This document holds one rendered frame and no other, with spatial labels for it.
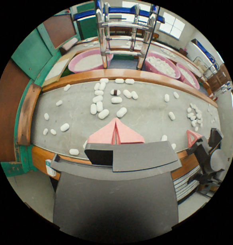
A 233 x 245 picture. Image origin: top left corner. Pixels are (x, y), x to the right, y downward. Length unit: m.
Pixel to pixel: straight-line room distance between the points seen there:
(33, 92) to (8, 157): 0.34
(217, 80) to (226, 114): 1.61
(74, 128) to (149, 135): 0.26
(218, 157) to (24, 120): 0.66
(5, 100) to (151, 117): 0.63
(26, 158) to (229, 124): 5.36
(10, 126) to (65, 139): 0.32
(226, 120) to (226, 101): 0.86
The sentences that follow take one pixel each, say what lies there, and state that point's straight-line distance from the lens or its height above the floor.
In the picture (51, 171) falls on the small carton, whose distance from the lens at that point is 0.33.
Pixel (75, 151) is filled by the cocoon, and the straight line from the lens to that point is 0.25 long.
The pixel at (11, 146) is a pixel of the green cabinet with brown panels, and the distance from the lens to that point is 0.48.
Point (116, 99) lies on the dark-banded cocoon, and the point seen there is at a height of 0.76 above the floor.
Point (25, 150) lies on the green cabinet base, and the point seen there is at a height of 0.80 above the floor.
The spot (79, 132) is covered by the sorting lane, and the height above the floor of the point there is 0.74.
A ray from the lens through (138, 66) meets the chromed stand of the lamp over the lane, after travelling 0.36.
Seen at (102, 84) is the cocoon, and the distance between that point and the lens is 0.28.
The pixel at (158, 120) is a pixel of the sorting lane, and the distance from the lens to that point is 0.28.
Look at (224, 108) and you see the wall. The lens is 4.95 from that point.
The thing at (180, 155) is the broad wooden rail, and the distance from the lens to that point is 0.35.
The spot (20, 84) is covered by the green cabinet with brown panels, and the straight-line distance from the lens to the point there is 0.50.
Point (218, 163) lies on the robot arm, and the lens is 0.26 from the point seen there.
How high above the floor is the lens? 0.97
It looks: 77 degrees down
